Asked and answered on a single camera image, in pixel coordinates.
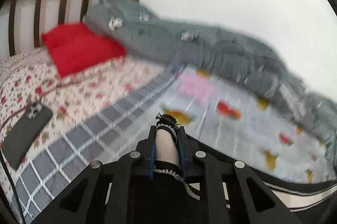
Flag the fruit print bed sheet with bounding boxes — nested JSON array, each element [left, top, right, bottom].
[[159, 67, 336, 184]]

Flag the floral patchwork quilt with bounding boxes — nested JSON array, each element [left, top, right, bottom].
[[1, 49, 179, 223]]

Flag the black smartphone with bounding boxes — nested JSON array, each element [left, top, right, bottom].
[[2, 102, 53, 170]]

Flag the grey quilted comforter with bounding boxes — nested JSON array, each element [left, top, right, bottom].
[[83, 0, 336, 165]]

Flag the red pillow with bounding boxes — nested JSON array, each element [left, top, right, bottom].
[[42, 22, 127, 78]]

